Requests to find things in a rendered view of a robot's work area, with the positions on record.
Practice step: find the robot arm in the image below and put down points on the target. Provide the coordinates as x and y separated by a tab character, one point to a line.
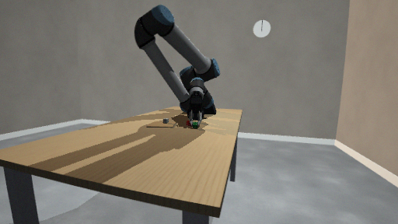
159	20

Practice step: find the tan flat mat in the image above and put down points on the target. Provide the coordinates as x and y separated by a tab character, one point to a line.
160	124

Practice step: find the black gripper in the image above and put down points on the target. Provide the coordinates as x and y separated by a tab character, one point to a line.
195	107

